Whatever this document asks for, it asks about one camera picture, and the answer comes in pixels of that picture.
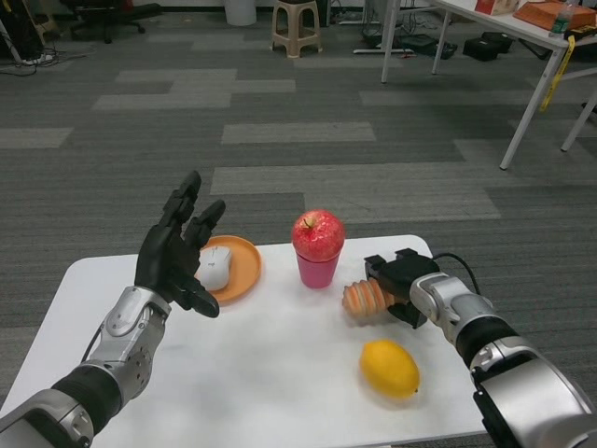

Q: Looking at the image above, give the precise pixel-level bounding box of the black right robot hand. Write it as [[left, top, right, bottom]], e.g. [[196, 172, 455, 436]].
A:
[[363, 249, 440, 330]]

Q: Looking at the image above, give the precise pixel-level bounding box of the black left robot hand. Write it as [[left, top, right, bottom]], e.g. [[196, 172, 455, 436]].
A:
[[133, 170, 228, 319]]

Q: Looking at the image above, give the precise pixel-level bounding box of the ridged orange bread loaf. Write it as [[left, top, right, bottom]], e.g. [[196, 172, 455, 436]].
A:
[[341, 275, 406, 321]]

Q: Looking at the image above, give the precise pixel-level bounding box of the white computer mouse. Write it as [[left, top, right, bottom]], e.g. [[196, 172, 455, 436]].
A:
[[194, 245, 233, 290]]

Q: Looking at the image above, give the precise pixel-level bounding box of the orange round plate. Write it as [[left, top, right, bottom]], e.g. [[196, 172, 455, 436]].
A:
[[199, 234, 263, 307]]

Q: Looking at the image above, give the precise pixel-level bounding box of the pink plastic cup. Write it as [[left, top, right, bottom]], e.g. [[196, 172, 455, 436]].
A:
[[295, 251, 340, 290]]

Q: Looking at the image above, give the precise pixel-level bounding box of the red apple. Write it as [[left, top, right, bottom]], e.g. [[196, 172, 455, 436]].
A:
[[291, 209, 347, 260]]

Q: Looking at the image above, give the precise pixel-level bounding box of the yellow lemon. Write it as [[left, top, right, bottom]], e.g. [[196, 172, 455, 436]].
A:
[[359, 339, 421, 399]]

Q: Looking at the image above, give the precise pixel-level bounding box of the black equipment case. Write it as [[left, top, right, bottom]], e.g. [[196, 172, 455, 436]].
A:
[[400, 33, 458, 60], [464, 31, 513, 61]]

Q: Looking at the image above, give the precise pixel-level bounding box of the black office chair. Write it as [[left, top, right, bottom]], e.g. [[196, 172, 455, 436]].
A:
[[69, 0, 162, 46]]

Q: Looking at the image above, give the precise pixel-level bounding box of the beige plastic stool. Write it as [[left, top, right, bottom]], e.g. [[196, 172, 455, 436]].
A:
[[271, 0, 323, 59]]

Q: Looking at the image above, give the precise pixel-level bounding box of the white waste bin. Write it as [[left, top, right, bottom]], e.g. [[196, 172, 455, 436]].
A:
[[224, 0, 257, 26]]

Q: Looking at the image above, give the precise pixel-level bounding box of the white office table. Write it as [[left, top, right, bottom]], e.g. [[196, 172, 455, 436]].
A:
[[381, 0, 597, 172]]

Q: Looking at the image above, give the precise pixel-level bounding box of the red and white box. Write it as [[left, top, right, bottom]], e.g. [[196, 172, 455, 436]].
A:
[[474, 0, 521, 14]]

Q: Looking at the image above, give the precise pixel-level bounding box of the green plastic bottle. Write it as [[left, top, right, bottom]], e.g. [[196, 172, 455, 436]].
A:
[[549, 3, 575, 37]]

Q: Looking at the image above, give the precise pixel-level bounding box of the orange cardboard box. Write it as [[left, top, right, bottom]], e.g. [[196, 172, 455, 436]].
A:
[[512, 0, 596, 29]]

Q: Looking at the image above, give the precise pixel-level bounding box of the black and yellow tool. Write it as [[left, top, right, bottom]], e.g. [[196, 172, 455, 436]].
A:
[[562, 25, 597, 41]]

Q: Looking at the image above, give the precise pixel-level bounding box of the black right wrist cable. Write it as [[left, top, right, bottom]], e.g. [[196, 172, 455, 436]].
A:
[[433, 252, 481, 295]]

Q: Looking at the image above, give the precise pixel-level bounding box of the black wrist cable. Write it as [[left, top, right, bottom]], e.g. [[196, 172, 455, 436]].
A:
[[79, 329, 104, 365], [433, 252, 481, 295]]

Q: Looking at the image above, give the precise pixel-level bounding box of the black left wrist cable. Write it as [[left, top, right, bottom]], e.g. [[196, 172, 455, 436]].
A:
[[79, 329, 104, 365]]

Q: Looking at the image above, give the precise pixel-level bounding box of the yellow hanging strap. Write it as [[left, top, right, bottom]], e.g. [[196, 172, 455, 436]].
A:
[[539, 35, 576, 113]]

